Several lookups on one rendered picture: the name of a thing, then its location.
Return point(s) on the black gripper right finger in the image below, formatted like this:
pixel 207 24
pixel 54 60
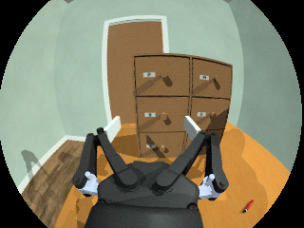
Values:
pixel 215 181

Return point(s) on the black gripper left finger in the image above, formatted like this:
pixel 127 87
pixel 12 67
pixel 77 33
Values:
pixel 85 178

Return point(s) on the dark brown drawer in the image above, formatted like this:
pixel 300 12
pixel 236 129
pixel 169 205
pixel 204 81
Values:
pixel 210 78
pixel 218 131
pixel 201 108
pixel 152 110
pixel 149 69
pixel 152 143

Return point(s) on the small brown chest of drawers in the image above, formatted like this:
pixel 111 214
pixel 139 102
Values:
pixel 175 94

